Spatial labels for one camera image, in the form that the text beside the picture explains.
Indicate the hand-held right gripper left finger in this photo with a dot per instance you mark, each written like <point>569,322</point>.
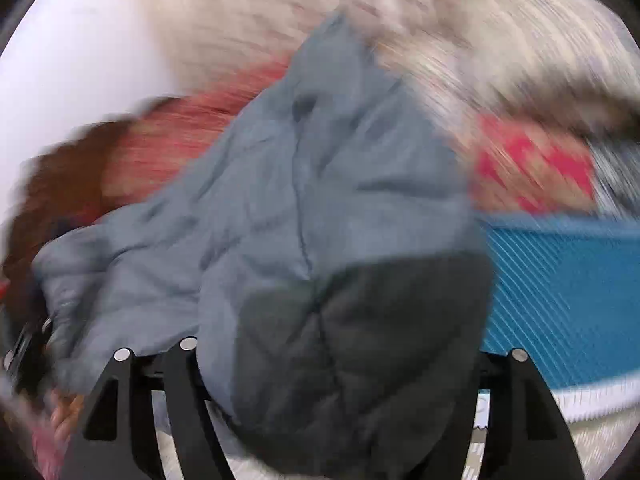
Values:
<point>182,400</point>

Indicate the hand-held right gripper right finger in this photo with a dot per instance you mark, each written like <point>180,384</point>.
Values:
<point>525,410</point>

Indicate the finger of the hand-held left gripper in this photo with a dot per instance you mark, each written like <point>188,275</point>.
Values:
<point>27,355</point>

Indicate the grey puffer jacket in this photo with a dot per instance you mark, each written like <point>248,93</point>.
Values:
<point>300,210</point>

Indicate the person's left forearm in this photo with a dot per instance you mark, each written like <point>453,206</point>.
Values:
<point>47,455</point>

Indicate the person's left hand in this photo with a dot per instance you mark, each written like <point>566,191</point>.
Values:
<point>70,415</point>

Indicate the patterned bedsheet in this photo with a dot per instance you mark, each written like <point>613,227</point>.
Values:
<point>565,300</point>

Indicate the carved wooden headboard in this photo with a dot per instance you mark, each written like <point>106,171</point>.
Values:
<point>60,185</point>

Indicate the red floral patchwork quilt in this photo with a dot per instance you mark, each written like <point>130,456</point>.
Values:
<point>190,130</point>

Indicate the cream patterned blanket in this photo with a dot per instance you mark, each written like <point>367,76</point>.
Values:
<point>525,50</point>

